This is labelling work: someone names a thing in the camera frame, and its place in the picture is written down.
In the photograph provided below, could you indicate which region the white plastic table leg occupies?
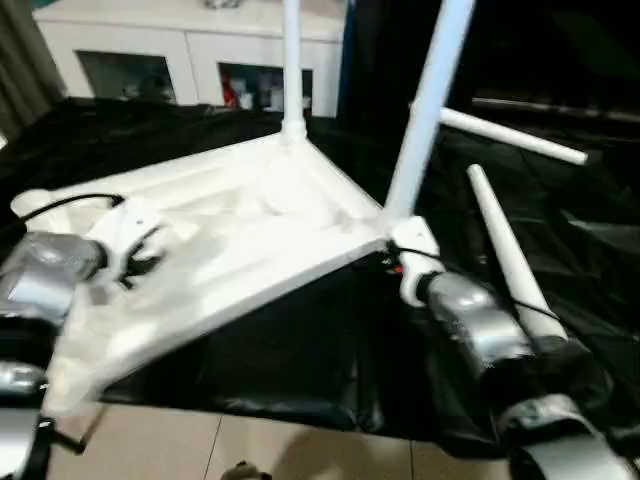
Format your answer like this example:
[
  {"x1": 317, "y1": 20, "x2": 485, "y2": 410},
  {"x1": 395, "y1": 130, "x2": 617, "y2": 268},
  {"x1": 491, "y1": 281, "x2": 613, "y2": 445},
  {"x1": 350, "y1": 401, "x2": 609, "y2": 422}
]
[
  {"x1": 278, "y1": 0, "x2": 308, "y2": 147},
  {"x1": 383, "y1": 0, "x2": 477, "y2": 222},
  {"x1": 465, "y1": 164, "x2": 570, "y2": 347},
  {"x1": 438, "y1": 107, "x2": 590, "y2": 167}
]

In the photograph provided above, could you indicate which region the black work mat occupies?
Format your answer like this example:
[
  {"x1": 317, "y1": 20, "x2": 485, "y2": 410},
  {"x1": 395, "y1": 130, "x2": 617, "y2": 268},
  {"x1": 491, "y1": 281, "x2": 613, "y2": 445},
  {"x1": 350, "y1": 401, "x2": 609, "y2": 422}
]
[{"x1": 0, "y1": 94, "x2": 640, "y2": 459}]

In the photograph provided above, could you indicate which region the white glass-door cabinet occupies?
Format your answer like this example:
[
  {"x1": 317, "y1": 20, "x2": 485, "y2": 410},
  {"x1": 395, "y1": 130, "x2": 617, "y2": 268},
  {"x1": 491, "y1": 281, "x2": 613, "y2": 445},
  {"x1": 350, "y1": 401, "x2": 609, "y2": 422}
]
[{"x1": 32, "y1": 0, "x2": 347, "y2": 120}]

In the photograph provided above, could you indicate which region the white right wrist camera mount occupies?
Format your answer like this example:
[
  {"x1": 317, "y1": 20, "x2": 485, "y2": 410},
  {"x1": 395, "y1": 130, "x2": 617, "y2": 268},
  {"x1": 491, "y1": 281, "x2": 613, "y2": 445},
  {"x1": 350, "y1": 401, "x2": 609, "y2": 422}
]
[{"x1": 391, "y1": 214, "x2": 445, "y2": 307}]

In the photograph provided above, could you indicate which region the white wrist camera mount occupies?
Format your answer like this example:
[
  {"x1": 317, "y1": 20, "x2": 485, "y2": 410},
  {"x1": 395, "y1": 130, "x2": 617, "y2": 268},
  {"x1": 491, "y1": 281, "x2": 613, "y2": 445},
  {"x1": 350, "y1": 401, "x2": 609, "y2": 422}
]
[
  {"x1": 391, "y1": 214, "x2": 445, "y2": 307},
  {"x1": 81, "y1": 198, "x2": 170, "y2": 292}
]

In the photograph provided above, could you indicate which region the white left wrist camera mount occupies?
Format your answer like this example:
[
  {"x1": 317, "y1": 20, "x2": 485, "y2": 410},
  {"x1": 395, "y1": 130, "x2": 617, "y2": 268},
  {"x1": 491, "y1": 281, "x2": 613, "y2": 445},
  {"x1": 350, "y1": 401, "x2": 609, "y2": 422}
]
[{"x1": 81, "y1": 198, "x2": 170, "y2": 292}]

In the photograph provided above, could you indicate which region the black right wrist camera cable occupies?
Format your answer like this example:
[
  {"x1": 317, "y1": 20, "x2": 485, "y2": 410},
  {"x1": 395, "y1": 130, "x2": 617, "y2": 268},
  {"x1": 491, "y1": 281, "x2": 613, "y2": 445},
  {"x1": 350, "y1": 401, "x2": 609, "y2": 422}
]
[{"x1": 392, "y1": 243, "x2": 569, "y2": 329}]

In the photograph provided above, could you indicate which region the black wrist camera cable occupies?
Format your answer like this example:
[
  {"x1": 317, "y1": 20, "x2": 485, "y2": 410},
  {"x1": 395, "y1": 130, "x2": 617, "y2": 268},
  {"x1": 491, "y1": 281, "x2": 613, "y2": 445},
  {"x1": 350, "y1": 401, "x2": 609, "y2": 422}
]
[
  {"x1": 21, "y1": 192, "x2": 125, "y2": 222},
  {"x1": 392, "y1": 243, "x2": 569, "y2": 329}
]

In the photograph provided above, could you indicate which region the black left wrist camera cable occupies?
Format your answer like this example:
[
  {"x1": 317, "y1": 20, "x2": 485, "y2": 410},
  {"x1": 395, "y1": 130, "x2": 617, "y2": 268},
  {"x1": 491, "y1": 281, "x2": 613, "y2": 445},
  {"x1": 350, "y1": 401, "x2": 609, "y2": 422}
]
[{"x1": 21, "y1": 192, "x2": 125, "y2": 222}]

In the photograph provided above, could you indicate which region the dark metal rail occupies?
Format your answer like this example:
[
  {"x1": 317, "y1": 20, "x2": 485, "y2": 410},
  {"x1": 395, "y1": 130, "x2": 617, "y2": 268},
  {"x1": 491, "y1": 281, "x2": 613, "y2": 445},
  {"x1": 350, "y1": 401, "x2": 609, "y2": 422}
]
[{"x1": 471, "y1": 96, "x2": 640, "y2": 125}]

